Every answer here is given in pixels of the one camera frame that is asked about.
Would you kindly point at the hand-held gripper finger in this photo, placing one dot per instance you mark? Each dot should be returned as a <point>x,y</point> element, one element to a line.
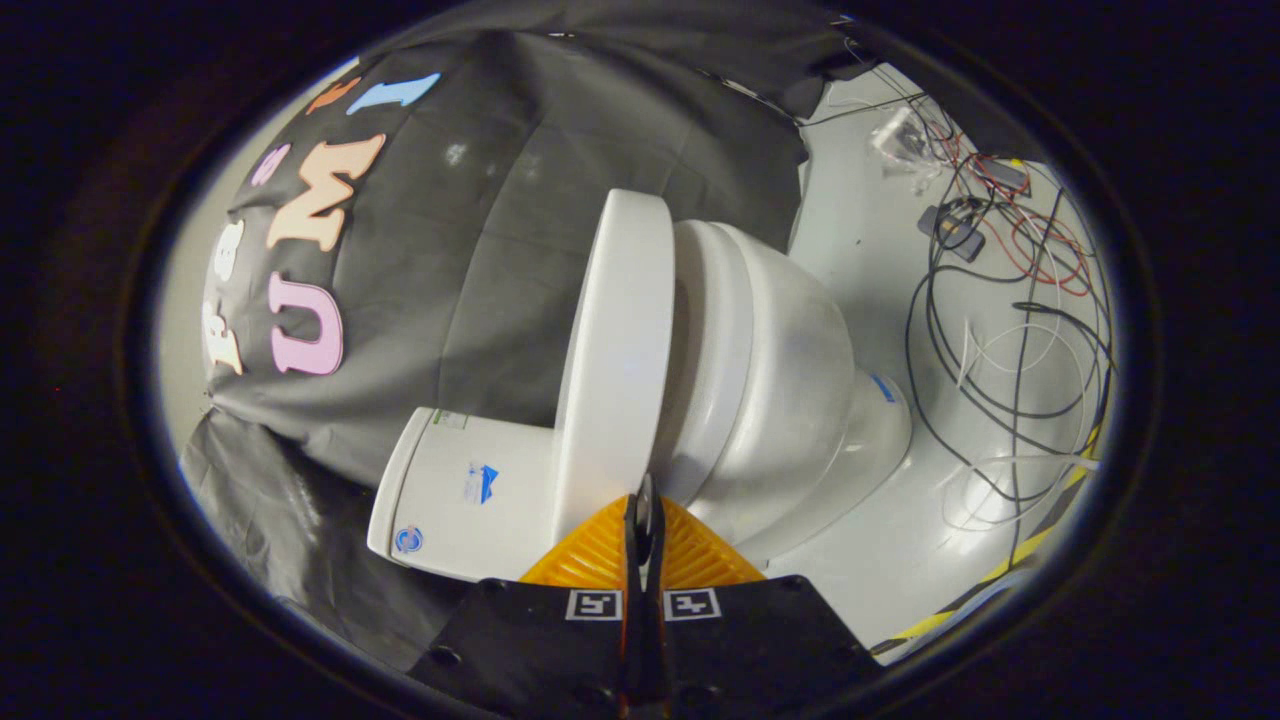
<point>632,600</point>
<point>657,600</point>

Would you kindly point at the white toilet tank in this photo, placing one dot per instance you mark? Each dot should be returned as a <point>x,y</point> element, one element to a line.
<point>470,500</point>

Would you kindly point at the white toilet bowl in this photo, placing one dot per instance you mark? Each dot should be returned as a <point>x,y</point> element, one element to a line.
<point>800,400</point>

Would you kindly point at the white toilet seat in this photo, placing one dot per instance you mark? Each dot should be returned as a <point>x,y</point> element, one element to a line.
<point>715,330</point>

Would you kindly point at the yellow black floor tape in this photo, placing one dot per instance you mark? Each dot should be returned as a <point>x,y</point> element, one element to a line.
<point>1010,568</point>

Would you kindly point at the black backdrop cloth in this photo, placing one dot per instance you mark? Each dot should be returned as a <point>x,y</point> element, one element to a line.
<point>480,250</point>

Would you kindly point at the black power adapter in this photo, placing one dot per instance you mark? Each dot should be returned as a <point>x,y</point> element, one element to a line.
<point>953,232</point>

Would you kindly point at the clear plastic bag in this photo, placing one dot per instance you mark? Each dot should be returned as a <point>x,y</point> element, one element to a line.
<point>900,140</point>

